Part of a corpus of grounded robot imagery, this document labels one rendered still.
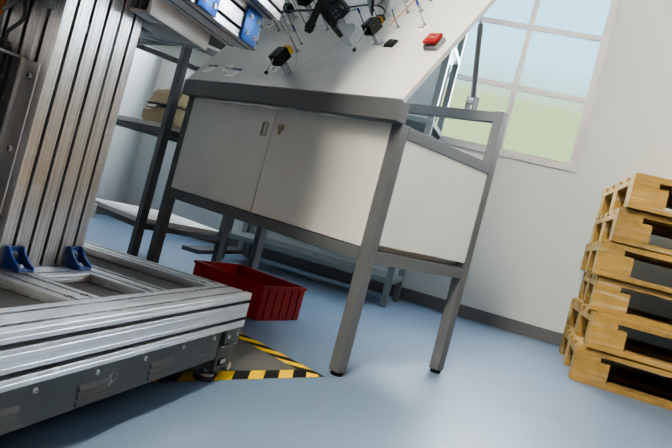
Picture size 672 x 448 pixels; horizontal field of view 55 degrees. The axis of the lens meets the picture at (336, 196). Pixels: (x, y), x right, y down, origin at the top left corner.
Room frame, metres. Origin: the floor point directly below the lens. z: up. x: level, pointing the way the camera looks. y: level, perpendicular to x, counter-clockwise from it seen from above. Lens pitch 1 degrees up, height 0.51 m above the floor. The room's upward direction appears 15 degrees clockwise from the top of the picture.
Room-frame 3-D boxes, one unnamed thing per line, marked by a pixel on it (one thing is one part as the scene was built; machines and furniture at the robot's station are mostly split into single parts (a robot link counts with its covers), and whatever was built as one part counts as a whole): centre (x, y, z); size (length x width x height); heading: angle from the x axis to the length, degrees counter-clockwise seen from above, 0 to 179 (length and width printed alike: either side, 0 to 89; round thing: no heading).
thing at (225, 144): (2.58, 0.48, 0.60); 0.55 x 0.02 x 0.39; 47
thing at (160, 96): (3.05, 0.79, 0.76); 0.30 x 0.21 x 0.20; 140
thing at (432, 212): (2.61, 0.08, 0.60); 1.17 x 0.58 x 0.40; 47
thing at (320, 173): (2.20, 0.08, 0.60); 0.55 x 0.03 x 0.39; 47
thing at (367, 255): (2.61, 0.08, 0.40); 1.18 x 0.60 x 0.80; 47
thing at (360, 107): (2.38, 0.30, 0.83); 1.18 x 0.05 x 0.06; 47
